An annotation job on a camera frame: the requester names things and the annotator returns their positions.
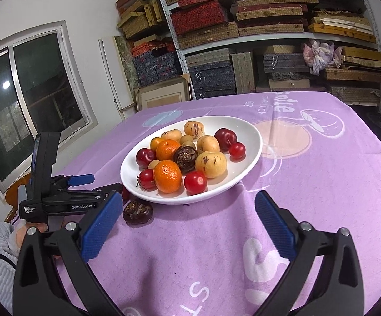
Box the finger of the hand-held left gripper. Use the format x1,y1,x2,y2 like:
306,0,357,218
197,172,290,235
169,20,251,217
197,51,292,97
51,174,94,191
61,182,124,202

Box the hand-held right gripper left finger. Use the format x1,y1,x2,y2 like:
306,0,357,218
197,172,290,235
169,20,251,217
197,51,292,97
13,191,123,316

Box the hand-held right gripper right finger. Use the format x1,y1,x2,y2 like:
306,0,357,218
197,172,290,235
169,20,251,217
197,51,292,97
254,191,365,316

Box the dark brown water chestnut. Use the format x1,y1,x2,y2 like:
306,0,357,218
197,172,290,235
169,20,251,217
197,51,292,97
123,199,154,225
173,145,199,172

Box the small dark red plum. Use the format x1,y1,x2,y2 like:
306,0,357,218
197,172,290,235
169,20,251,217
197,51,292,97
136,148,157,168

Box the white oval plate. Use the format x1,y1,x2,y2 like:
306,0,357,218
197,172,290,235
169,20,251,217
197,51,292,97
120,115,263,205

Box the large orange tangerine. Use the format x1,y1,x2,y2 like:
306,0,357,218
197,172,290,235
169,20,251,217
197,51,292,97
153,160,183,194

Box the small orange tangerine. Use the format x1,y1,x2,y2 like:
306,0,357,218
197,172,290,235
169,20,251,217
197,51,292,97
156,139,181,161

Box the small yellow pepino melon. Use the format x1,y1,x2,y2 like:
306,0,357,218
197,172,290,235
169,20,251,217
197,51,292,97
161,129,183,141

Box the large yellow pepino melon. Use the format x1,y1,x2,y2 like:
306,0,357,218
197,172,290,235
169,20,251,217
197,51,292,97
195,151,228,179

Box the large dark red plum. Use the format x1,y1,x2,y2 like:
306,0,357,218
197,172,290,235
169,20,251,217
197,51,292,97
214,128,237,152

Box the medium yellow pepino melon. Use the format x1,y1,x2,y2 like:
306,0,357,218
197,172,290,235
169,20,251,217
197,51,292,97
196,135,220,154

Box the purple-striped pepino melon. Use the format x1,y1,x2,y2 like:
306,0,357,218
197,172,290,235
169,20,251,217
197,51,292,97
184,121,205,139

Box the person's left hand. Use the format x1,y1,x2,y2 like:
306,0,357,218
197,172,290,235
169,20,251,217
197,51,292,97
11,221,50,249

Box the wooden chair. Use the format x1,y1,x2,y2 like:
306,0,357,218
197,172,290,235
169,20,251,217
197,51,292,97
6,174,33,221

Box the purple printed tablecloth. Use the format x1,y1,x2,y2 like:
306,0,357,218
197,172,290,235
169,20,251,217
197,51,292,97
51,90,381,316

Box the white framed window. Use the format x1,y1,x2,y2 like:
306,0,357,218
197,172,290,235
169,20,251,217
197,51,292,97
0,21,99,195

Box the white leaning board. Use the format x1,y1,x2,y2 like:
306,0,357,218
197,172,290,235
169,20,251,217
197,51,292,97
98,36,136,113

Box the stack of dark blue boxes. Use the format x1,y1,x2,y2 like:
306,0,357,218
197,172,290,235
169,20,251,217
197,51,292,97
131,41,182,87

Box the upright woven box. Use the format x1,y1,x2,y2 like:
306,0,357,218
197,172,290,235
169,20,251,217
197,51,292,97
231,52,257,94

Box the stack of grey patterned boxes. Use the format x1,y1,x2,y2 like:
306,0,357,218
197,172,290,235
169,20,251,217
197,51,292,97
186,49,238,100

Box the stack of dark ribboned boxes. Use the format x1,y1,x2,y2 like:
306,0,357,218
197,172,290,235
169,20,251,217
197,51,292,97
263,44,312,88

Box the pile of small straw boxes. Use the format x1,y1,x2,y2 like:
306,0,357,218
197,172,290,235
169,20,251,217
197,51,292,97
117,0,165,41

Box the pink plastic bag bundle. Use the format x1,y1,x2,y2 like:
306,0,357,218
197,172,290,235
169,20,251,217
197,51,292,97
303,39,343,75

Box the stack of flat straw boxes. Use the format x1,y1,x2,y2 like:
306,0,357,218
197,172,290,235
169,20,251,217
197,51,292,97
308,9,381,103

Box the metal shelving unit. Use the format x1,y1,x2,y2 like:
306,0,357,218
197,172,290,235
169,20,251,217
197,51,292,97
153,0,381,106

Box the stack of red straw boxes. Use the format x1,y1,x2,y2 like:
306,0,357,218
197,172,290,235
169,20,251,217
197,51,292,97
159,0,320,49

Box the wooden picture frame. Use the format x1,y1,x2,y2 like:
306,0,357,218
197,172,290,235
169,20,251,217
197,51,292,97
134,77,192,111

